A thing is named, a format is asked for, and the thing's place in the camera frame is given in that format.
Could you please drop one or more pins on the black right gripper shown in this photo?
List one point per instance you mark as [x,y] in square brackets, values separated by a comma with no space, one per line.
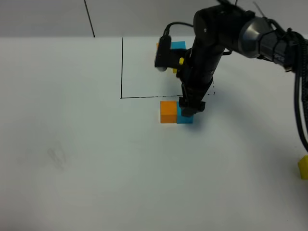
[197,75]

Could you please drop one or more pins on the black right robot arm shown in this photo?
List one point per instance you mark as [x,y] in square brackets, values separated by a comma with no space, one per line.
[227,26]

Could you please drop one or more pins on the template blue cube block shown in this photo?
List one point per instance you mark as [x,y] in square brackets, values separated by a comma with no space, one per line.
[175,45]

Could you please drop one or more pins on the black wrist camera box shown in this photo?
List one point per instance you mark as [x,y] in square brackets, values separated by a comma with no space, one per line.
[166,57]

